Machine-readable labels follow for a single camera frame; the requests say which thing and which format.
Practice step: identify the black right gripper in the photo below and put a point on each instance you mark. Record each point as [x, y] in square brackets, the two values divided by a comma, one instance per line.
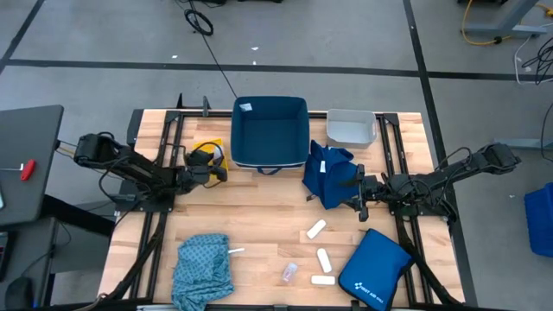
[376, 189]

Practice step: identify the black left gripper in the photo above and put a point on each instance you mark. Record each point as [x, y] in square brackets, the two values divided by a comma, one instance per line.
[201, 170]

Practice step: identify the navy blue scrubs garment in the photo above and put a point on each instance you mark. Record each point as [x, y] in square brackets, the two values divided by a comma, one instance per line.
[328, 177]

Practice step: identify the teal patterned hospital gown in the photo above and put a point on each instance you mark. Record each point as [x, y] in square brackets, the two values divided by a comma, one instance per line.
[201, 272]

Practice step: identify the clear plastic specimen cup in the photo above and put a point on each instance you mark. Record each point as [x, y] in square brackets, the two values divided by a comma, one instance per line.
[289, 272]

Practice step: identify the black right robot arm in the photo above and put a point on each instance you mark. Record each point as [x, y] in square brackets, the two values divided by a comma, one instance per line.
[453, 173]

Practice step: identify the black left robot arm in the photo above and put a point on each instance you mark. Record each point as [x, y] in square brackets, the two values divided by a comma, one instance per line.
[138, 168]

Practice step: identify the yellow plastic basket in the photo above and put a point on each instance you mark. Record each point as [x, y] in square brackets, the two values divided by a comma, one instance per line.
[203, 147]

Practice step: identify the navy fabric storage bin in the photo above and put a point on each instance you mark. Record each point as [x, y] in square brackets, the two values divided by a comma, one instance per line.
[270, 134]

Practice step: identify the grey plastic bin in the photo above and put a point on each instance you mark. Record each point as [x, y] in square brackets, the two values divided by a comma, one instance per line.
[351, 129]

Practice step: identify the blue first aid pouch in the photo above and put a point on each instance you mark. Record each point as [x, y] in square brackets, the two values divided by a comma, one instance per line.
[373, 270]

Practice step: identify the blue plastic crate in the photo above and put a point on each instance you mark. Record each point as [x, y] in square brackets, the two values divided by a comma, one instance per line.
[540, 220]

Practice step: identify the black desk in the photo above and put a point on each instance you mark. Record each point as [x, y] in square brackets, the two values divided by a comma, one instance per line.
[28, 160]

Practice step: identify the grey metal stand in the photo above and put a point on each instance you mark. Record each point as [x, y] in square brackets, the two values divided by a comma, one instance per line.
[505, 29]

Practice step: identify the black computer mouse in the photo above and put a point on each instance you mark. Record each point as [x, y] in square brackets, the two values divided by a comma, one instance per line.
[19, 293]

